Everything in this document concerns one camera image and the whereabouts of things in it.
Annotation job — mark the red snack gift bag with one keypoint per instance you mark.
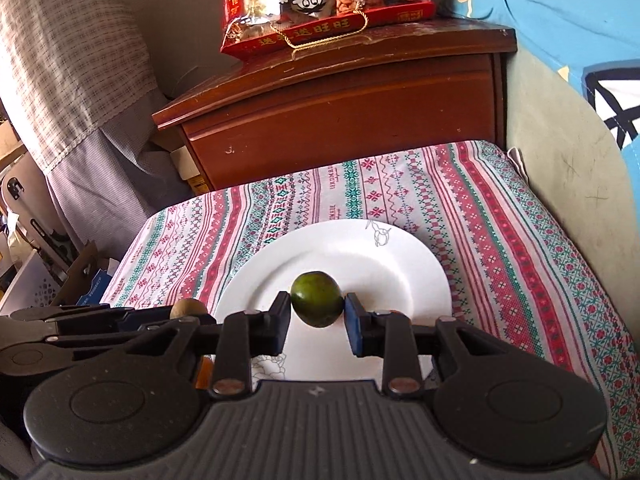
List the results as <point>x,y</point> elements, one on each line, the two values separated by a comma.
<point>325,0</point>

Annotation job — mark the checked beige curtain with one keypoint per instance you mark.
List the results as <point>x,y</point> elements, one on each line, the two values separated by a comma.
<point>65,70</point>

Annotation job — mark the green round fruit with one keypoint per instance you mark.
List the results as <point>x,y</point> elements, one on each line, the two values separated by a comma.
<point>316,300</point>

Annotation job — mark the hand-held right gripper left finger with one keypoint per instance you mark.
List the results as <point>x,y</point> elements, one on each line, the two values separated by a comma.
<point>281,322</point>

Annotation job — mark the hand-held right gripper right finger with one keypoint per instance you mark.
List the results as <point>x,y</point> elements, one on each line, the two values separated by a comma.
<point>354,325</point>

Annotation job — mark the striped patterned cloth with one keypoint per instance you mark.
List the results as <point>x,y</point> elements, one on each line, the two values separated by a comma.
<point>500,260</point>

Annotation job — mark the white plastic basket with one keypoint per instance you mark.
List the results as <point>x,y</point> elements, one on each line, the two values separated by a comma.
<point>30,285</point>

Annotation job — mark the small cardboard box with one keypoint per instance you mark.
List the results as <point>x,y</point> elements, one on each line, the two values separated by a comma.
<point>187,165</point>

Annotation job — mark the brown wooden nightstand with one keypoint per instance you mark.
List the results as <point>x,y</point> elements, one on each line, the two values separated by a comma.
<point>350,100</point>

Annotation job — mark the brown kiwi fruit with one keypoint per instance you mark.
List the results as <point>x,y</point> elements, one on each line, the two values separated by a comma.
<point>187,307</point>

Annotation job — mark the white plate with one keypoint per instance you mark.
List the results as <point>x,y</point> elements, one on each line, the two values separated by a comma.
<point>350,260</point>

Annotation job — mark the blue flat box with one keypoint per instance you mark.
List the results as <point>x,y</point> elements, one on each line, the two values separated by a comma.
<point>97,285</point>

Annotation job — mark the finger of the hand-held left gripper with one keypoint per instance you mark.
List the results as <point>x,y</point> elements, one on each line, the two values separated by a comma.
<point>100,342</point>
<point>145,316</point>

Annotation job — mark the blue printed pillow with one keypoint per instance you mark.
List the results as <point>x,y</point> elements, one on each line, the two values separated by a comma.
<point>575,45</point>

